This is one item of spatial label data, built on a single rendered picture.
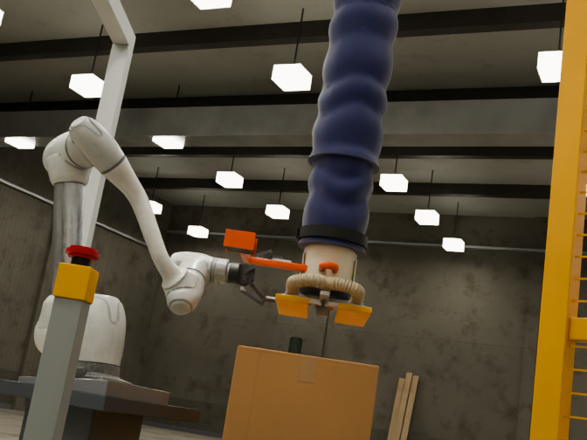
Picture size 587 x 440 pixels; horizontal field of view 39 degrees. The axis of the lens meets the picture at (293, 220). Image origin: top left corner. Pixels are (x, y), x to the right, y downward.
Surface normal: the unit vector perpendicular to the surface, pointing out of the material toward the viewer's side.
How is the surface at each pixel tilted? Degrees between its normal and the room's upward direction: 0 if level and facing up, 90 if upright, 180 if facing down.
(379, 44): 79
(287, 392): 90
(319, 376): 90
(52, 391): 90
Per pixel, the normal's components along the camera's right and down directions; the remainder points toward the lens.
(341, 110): -0.40, -0.52
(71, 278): -0.01, -0.24
